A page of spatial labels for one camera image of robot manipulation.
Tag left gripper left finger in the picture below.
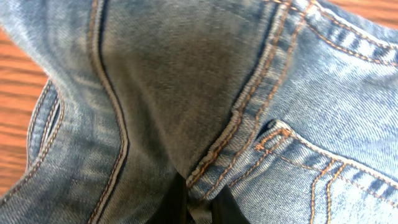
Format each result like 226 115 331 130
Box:
146 174 187 224

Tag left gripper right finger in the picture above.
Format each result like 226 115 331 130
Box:
211 186 249 224

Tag light blue denim jeans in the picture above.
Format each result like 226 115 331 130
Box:
1 0 397 223

